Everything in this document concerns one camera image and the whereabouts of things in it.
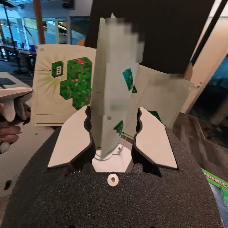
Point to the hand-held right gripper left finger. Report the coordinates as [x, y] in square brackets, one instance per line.
[71, 142]

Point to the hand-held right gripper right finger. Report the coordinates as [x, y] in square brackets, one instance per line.
[155, 144]

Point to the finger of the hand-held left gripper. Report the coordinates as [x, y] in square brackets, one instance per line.
[16, 92]

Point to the green cardboard lego box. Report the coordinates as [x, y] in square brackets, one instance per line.
[219, 196]

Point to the person's left hand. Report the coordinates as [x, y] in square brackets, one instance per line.
[10, 131]

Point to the open instruction booklet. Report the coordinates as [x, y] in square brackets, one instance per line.
[46, 89]

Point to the long wooden office desk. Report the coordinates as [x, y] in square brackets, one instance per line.
[23, 51]

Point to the wooden book stand white base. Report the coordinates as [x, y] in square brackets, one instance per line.
[110, 163]

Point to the black panel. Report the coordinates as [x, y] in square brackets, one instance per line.
[169, 26]

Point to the black floor lamp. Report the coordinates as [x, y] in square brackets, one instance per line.
[210, 30]

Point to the wooden post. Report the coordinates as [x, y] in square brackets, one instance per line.
[39, 21]

